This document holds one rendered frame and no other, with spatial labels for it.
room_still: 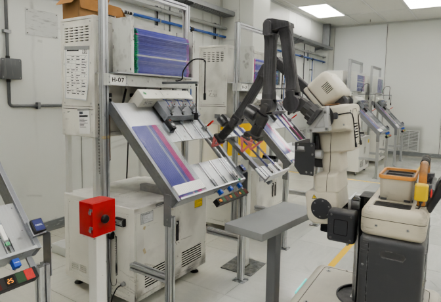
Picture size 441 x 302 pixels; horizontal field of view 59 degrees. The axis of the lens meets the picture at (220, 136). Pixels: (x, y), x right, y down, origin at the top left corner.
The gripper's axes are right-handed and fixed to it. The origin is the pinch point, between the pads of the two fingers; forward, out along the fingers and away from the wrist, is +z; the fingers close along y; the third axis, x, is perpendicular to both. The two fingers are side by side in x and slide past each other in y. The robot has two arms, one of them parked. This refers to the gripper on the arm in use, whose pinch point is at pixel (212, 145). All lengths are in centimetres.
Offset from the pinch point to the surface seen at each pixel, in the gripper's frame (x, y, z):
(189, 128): -18.1, 6.6, 2.4
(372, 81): -65, -585, -26
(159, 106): -33.8, 27.8, -2.4
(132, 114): -33, 49, 3
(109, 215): 20, 94, 11
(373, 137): 17, -585, 46
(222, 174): 20.9, 8.3, 2.2
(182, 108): -29.0, 11.5, -5.2
